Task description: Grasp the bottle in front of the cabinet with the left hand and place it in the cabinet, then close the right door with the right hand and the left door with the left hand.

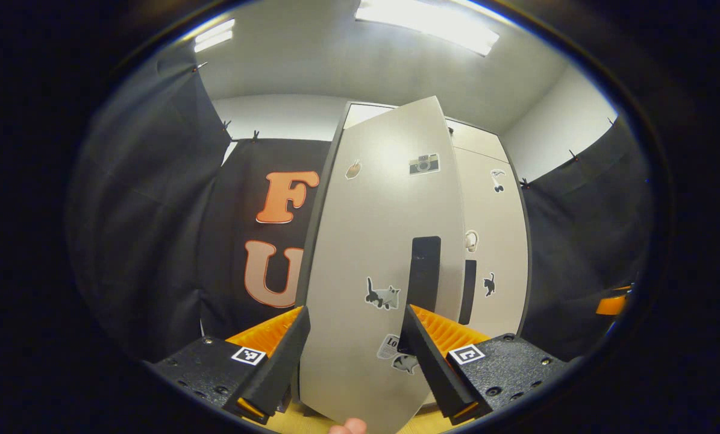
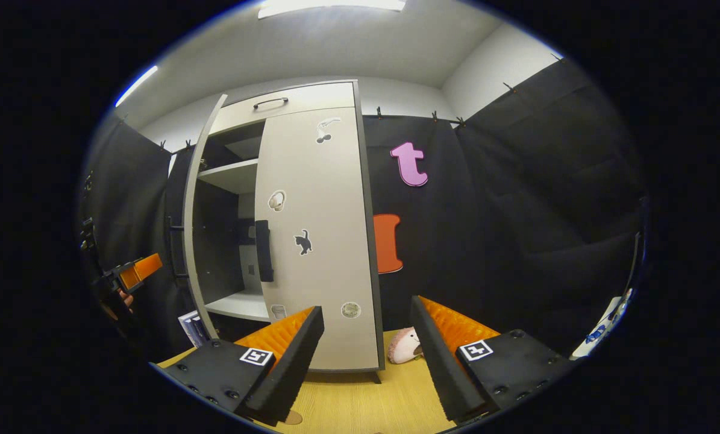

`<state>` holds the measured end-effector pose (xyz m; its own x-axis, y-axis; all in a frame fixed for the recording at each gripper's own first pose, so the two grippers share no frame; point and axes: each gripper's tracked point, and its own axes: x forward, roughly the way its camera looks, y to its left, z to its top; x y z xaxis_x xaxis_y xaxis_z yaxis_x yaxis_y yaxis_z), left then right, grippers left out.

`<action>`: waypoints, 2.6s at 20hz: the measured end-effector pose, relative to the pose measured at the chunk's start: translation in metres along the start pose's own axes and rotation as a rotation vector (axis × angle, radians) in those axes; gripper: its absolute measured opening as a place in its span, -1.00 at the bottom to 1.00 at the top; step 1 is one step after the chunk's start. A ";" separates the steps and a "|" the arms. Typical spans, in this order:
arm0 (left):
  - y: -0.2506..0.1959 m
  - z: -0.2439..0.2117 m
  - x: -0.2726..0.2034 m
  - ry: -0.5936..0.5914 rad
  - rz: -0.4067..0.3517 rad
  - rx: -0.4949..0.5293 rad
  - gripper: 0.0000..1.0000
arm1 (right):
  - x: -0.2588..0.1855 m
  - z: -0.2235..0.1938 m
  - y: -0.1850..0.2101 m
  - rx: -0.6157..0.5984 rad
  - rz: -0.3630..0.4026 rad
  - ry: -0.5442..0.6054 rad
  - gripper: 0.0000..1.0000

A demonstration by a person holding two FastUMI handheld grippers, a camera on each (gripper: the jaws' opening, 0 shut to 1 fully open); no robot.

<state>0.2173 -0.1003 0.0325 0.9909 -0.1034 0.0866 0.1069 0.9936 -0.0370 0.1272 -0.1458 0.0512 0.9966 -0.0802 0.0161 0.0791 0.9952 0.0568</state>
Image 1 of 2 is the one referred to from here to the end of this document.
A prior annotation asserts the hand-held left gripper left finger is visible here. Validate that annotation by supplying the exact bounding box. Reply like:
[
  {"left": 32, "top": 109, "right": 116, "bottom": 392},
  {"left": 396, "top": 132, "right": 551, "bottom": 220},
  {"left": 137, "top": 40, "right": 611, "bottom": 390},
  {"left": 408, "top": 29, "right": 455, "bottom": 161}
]
[{"left": 143, "top": 306, "right": 311, "bottom": 426}]

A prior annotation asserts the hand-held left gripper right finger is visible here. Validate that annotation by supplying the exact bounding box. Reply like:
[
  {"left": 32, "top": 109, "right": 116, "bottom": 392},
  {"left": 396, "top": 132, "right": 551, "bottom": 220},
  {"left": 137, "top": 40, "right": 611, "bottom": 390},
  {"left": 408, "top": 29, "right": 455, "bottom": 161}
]
[{"left": 401, "top": 304, "right": 571, "bottom": 426}]

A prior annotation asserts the black backdrop cloth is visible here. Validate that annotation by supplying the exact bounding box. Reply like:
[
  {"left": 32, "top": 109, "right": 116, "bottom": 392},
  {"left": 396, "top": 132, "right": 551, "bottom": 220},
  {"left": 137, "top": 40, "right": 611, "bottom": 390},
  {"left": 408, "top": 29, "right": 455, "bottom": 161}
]
[
  {"left": 519, "top": 118, "right": 654, "bottom": 362},
  {"left": 67, "top": 45, "right": 336, "bottom": 362}
]

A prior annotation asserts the white cabinet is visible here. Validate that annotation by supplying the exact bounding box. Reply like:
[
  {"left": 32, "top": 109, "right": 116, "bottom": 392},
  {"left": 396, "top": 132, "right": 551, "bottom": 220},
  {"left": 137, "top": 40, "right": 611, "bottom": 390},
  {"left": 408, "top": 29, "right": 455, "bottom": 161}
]
[{"left": 293, "top": 101, "right": 532, "bottom": 338}]

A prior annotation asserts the large ceiling light panel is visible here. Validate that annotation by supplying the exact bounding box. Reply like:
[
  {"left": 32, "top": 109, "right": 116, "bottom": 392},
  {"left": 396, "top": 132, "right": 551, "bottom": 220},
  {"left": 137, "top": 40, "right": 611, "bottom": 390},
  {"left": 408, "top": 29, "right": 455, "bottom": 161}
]
[{"left": 355, "top": 0, "right": 500, "bottom": 57}]

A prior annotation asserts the small ceiling light panel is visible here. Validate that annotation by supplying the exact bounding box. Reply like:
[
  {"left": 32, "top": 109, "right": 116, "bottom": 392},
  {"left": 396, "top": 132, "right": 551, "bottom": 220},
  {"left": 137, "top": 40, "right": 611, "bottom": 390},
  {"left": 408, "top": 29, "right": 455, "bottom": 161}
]
[{"left": 194, "top": 18, "right": 236, "bottom": 54}]

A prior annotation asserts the black door handle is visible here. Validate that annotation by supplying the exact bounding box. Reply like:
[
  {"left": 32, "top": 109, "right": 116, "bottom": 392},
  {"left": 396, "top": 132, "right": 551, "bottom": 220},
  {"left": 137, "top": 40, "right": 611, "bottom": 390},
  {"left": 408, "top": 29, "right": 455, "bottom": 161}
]
[{"left": 459, "top": 259, "right": 477, "bottom": 326}]

